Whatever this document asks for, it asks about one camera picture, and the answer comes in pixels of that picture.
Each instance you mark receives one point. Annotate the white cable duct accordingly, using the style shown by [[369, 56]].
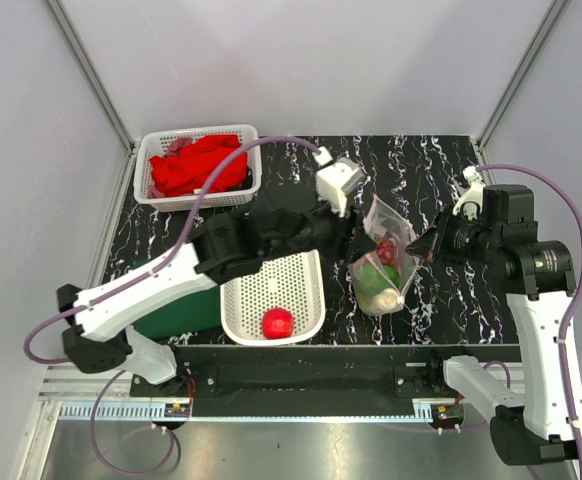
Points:
[[157, 411]]

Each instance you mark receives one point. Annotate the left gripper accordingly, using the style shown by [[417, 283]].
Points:
[[350, 241]]

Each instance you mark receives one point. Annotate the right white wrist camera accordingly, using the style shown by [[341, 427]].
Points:
[[469, 204]]

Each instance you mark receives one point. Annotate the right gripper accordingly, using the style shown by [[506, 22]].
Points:
[[425, 245]]

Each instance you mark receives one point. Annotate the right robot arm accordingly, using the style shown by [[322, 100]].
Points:
[[495, 226]]

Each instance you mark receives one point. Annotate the clear zip top bag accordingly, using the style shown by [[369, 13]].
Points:
[[383, 222]]

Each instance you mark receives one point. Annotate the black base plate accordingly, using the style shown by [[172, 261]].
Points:
[[312, 381]]

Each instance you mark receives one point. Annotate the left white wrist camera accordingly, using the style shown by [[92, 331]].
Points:
[[336, 179]]

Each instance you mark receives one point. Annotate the large white perforated basket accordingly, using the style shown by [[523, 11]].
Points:
[[293, 283]]

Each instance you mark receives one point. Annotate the green cloth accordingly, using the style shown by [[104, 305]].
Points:
[[194, 313]]

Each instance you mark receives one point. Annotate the red cloth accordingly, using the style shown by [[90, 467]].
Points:
[[185, 174]]

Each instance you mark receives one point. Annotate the grey pink cloth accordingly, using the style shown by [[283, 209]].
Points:
[[177, 146]]

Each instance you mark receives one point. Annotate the small white basket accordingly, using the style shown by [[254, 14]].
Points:
[[157, 143]]

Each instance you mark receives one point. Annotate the aluminium frame post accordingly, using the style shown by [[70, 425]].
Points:
[[78, 52], [539, 40]]

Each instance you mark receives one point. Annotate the purple fake grapes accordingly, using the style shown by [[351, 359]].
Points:
[[387, 252]]

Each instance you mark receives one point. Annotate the right aluminium frame post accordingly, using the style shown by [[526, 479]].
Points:
[[539, 40]]

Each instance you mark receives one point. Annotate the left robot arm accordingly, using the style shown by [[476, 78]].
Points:
[[224, 247]]

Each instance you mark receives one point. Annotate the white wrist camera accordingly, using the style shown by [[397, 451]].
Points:
[[336, 179], [469, 204]]

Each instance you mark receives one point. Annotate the red fake apple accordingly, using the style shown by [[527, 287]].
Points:
[[277, 323]]

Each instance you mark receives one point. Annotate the left aluminium frame post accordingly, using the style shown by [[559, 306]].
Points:
[[78, 52]]

